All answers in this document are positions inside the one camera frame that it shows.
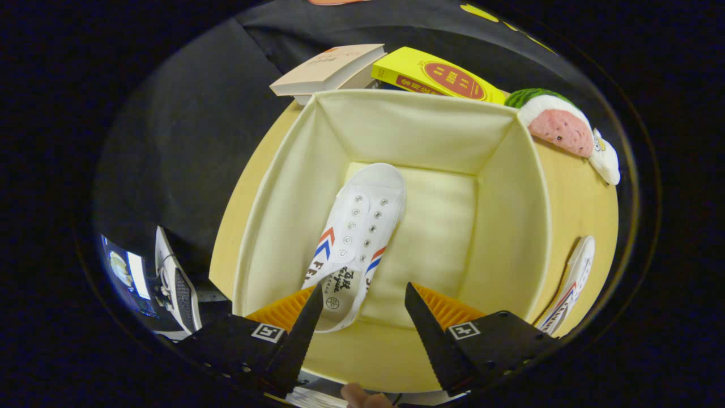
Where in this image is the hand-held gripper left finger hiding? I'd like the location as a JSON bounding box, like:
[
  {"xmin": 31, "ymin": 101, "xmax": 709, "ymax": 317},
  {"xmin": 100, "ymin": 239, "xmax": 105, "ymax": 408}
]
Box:
[{"xmin": 181, "ymin": 282, "xmax": 325, "ymax": 397}]

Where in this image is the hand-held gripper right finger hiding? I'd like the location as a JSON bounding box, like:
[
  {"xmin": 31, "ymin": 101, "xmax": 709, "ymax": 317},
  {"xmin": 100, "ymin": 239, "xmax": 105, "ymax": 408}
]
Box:
[{"xmin": 404, "ymin": 282, "xmax": 561, "ymax": 397}]

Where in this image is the white canvas shoe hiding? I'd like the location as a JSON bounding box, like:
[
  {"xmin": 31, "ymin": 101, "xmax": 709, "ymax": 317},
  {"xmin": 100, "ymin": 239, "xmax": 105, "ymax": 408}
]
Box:
[
  {"xmin": 537, "ymin": 236, "xmax": 596, "ymax": 336},
  {"xmin": 302, "ymin": 163, "xmax": 406, "ymax": 333}
]

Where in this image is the cream fabric storage box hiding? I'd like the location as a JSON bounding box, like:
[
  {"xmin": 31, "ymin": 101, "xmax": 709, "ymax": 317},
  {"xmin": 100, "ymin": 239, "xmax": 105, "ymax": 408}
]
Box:
[{"xmin": 232, "ymin": 89, "xmax": 553, "ymax": 393}]

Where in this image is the open laptop computer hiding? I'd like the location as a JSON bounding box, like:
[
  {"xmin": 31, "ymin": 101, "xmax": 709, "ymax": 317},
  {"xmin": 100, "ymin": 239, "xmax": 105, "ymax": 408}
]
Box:
[{"xmin": 101, "ymin": 226, "xmax": 203, "ymax": 336}]

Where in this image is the watermelon slice plush toy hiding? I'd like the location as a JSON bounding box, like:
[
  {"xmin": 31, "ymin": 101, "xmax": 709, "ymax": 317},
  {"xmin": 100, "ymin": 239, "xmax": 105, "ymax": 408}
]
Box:
[{"xmin": 504, "ymin": 88, "xmax": 595, "ymax": 158}]

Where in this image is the small white plush toy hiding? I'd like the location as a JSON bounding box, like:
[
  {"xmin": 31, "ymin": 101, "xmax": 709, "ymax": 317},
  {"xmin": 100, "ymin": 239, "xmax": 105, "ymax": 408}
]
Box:
[{"xmin": 588, "ymin": 129, "xmax": 621, "ymax": 186}]

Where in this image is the grey book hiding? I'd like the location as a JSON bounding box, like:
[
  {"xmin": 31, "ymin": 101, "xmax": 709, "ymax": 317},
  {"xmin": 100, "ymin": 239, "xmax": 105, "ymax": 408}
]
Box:
[{"xmin": 293, "ymin": 74, "xmax": 376, "ymax": 107}]

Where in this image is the yellow book with red circle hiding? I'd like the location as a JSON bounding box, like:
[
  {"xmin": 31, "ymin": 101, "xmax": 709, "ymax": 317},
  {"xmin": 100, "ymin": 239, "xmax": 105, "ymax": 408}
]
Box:
[{"xmin": 372, "ymin": 46, "xmax": 508, "ymax": 105}]

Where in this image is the beige book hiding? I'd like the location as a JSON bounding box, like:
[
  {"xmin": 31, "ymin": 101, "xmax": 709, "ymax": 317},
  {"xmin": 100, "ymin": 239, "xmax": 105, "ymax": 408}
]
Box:
[{"xmin": 270, "ymin": 44, "xmax": 387, "ymax": 97}]

